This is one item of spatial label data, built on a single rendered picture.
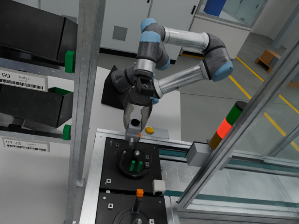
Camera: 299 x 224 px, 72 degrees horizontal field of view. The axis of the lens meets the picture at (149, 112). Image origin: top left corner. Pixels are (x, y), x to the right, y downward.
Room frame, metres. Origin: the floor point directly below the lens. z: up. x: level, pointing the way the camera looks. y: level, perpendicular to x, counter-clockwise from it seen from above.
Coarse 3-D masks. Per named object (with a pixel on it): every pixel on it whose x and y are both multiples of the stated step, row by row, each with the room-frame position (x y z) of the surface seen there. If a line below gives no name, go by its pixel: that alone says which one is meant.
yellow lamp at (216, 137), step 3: (216, 132) 0.48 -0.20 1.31; (216, 135) 0.47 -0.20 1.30; (213, 138) 0.47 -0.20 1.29; (216, 138) 0.46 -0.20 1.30; (219, 138) 0.46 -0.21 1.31; (210, 141) 0.47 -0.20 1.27; (213, 141) 0.47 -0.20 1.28; (216, 141) 0.46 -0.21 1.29; (219, 141) 0.46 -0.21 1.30; (210, 144) 0.47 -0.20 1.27; (213, 144) 0.46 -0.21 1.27; (216, 144) 0.46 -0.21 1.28; (213, 147) 0.46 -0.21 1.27; (216, 147) 0.45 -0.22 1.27
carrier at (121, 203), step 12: (120, 204) 0.36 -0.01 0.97; (132, 204) 0.37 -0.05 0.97; (144, 204) 0.39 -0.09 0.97; (156, 204) 0.40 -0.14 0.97; (96, 216) 0.30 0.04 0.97; (108, 216) 0.31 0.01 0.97; (120, 216) 0.31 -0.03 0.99; (132, 216) 0.33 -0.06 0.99; (144, 216) 0.34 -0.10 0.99; (156, 216) 0.36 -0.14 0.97
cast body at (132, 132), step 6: (132, 120) 0.54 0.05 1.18; (138, 120) 0.56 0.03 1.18; (132, 126) 0.53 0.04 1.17; (138, 126) 0.54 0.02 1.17; (126, 132) 0.52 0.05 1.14; (132, 132) 0.52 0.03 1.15; (138, 132) 0.52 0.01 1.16; (126, 138) 0.51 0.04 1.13; (132, 138) 0.51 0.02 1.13; (132, 144) 0.49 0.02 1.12
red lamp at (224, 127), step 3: (225, 120) 0.47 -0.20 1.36; (222, 123) 0.48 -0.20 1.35; (225, 123) 0.47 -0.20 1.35; (219, 126) 0.48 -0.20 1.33; (222, 126) 0.47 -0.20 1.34; (225, 126) 0.46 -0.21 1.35; (228, 126) 0.46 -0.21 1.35; (219, 129) 0.47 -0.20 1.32; (222, 129) 0.46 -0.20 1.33; (225, 129) 0.46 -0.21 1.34; (228, 129) 0.46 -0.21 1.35; (219, 132) 0.47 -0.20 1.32; (222, 132) 0.46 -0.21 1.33; (225, 132) 0.46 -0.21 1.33; (219, 135) 0.46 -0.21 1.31; (222, 135) 0.46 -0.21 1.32; (222, 138) 0.45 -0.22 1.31
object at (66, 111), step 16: (0, 96) 0.30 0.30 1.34; (16, 96) 0.30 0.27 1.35; (32, 96) 0.31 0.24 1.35; (48, 96) 0.32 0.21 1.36; (64, 96) 0.33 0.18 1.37; (0, 112) 0.28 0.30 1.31; (16, 112) 0.29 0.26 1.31; (32, 112) 0.30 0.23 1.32; (48, 112) 0.30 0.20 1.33; (64, 112) 0.33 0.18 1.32
